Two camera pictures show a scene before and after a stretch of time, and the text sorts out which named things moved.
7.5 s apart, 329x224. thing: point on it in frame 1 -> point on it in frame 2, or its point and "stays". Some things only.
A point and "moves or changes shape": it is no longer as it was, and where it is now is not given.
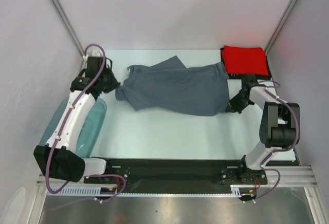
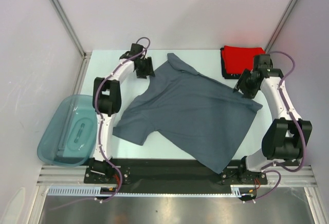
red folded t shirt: (245, 60) stays
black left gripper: (114, 84) -> (149, 71)
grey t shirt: (169, 86) moves or changes shape
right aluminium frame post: (287, 13) stays
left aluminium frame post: (58, 7) stays
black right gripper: (232, 106) -> (240, 85)
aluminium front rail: (290, 176) stays
